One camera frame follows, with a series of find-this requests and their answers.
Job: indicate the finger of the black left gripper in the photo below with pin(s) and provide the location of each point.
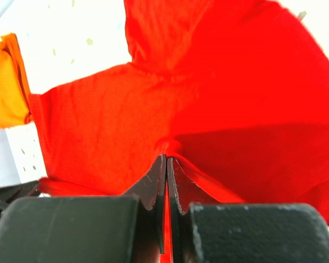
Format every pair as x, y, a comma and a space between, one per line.
8, 194

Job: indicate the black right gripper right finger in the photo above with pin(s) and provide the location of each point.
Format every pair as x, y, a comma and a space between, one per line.
182, 192

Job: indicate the folded orange t shirt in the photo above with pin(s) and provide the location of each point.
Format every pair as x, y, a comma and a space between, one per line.
14, 86

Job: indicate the red t shirt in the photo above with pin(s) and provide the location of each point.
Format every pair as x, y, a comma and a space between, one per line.
238, 93

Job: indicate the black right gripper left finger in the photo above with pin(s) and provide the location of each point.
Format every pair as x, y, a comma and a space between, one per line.
151, 189

